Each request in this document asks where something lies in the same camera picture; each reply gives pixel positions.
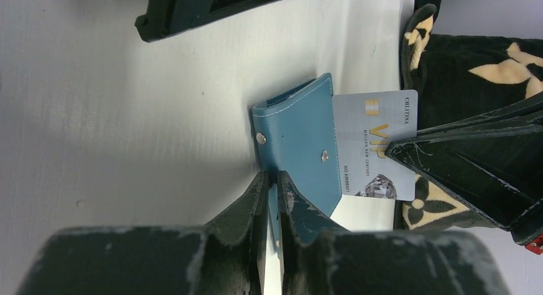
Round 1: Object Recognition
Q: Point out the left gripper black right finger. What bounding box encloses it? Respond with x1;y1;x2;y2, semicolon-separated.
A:
277;171;352;294

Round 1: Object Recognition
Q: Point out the black plastic card bin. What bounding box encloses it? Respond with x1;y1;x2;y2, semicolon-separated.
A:
134;0;282;42

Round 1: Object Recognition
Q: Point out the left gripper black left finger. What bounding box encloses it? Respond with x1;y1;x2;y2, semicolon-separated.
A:
203;171;270;294

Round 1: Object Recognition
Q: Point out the silver VIP credit card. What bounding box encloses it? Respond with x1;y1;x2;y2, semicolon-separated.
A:
332;90;418;201

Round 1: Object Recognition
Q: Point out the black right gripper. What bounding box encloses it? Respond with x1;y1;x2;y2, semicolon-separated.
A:
385;92;542;255

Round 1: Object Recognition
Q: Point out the black floral fleece blanket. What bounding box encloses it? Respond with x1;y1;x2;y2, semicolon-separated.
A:
400;4;542;232

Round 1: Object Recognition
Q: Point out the blue leather card holder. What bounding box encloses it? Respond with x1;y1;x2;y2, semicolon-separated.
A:
251;72;343;218

